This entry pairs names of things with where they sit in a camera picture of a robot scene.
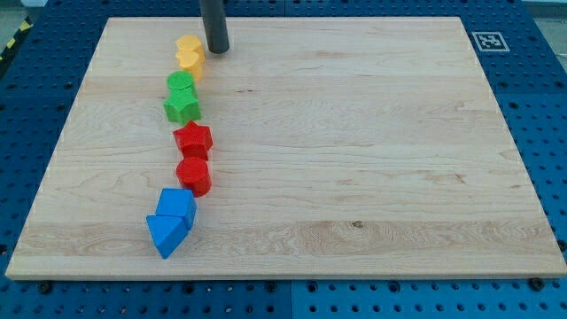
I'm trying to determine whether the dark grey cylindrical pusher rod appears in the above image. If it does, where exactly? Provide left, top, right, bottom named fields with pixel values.
left=199, top=0, right=229, bottom=54

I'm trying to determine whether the green star block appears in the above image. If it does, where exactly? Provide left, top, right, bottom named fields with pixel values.
left=163, top=89, right=202, bottom=126

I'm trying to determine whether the red star block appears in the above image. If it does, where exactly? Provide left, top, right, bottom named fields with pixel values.
left=173, top=121, right=213, bottom=160

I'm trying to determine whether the yellow pentagon block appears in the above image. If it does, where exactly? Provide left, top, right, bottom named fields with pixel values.
left=175, top=35, right=206, bottom=62

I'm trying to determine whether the yellow heart block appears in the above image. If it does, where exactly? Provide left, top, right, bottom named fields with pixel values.
left=175, top=51, right=204, bottom=82

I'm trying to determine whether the green cylinder block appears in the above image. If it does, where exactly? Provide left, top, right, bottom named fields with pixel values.
left=167, top=71, right=198, bottom=97

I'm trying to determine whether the red cylinder block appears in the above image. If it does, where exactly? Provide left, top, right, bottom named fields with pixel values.
left=175, top=157, right=212, bottom=198

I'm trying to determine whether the yellow black hazard tape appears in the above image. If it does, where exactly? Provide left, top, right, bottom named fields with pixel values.
left=1, top=15, right=34, bottom=64

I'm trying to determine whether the light wooden board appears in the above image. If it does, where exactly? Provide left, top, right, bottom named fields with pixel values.
left=6, top=17, right=566, bottom=281

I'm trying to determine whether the blue cube block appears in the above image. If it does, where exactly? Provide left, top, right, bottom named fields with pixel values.
left=155, top=188, right=197, bottom=230

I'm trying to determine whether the blue triangle block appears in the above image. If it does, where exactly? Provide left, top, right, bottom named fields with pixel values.
left=146, top=215, right=189, bottom=259

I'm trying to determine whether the white fiducial marker tag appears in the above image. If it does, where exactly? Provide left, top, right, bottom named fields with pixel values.
left=472, top=31, right=509, bottom=52

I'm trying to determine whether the black bolt left front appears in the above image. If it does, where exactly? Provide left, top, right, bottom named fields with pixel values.
left=37, top=281, right=53, bottom=295

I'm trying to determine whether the black bolt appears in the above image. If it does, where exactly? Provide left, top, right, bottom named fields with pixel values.
left=528, top=277, right=546, bottom=292
left=37, top=281, right=53, bottom=295

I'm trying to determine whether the black bolt right front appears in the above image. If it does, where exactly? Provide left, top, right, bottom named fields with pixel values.
left=528, top=277, right=546, bottom=292

